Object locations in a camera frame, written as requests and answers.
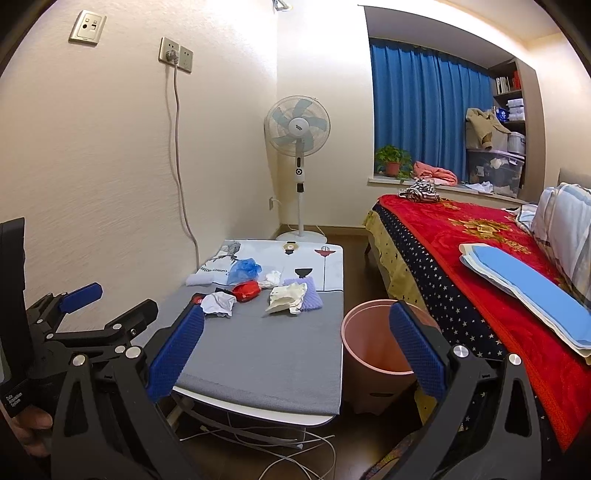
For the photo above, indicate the small white tissue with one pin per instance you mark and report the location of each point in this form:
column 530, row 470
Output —
column 272, row 278

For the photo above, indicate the white low table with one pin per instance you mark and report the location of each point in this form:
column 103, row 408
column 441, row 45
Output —
column 258, row 412

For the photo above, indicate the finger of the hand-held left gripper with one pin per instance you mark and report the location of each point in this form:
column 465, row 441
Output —
column 134, row 318
column 83, row 295

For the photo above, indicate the clear plastic storage box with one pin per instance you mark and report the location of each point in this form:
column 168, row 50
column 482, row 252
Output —
column 496, row 168

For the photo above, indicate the grey bed headboard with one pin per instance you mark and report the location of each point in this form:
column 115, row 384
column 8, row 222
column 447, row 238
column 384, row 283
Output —
column 572, row 177

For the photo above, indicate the black white striped cloth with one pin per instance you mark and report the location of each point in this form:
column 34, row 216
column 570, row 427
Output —
column 420, row 190

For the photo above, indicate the black snack packet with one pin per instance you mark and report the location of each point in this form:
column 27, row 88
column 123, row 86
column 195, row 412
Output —
column 197, row 299

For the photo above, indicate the row of books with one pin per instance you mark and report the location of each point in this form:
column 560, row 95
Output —
column 505, row 84

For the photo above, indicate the blue curtain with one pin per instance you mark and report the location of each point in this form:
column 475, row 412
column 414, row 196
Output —
column 425, row 106

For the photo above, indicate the potted green plant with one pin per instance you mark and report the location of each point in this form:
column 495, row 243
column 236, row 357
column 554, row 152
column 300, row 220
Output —
column 392, row 161

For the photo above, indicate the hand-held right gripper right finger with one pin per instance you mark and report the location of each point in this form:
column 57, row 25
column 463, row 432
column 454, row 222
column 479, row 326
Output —
column 418, row 355

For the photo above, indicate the beige coat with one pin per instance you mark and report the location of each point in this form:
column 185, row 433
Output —
column 482, row 127

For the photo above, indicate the built-in bookshelf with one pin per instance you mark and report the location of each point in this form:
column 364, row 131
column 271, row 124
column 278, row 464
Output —
column 531, row 92

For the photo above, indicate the white standing fan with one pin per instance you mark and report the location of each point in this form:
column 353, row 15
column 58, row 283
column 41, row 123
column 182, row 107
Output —
column 297, row 124

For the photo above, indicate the bed with red blanket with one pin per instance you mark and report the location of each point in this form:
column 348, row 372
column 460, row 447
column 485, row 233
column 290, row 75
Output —
column 461, row 240

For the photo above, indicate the person's left hand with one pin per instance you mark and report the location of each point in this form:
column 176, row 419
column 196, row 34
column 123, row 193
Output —
column 21, row 422

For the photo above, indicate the beige wall switch panel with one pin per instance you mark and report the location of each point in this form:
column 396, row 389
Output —
column 87, row 27

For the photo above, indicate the blue tissue pack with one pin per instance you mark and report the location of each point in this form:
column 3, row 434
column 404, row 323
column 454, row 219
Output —
column 499, row 113

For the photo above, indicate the white striped pillow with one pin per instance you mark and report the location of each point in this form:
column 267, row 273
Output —
column 561, row 221

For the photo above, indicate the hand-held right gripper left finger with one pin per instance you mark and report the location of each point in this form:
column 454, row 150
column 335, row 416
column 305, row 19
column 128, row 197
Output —
column 178, row 355

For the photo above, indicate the red snack packet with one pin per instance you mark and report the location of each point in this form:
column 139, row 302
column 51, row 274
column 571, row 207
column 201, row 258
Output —
column 247, row 290

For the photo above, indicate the purple sponge cloth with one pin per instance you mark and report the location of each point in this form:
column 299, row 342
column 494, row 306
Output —
column 313, row 295

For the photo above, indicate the beige double wall socket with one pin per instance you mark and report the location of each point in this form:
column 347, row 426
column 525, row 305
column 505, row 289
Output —
column 182, row 57

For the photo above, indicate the stack of white boxes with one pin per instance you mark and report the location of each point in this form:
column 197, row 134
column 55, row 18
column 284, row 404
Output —
column 516, row 110

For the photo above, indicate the pink waste bin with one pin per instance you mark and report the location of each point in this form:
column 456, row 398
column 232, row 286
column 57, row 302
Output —
column 374, row 341

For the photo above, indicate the blue plastic bag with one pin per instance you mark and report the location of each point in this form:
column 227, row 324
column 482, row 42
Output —
column 244, row 270

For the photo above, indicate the pink folded cloth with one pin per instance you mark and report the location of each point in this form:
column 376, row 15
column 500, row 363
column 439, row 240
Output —
column 434, row 174

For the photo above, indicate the blue and white folded mat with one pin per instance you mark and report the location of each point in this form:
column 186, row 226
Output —
column 517, row 286

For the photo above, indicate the white printed cloth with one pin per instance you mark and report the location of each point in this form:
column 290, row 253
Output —
column 295, row 258

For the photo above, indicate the white lidded pot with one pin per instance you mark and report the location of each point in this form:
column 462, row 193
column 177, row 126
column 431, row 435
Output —
column 516, row 142

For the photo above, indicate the white cloths on windowsill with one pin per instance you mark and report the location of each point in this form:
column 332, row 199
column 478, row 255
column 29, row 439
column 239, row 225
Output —
column 482, row 187

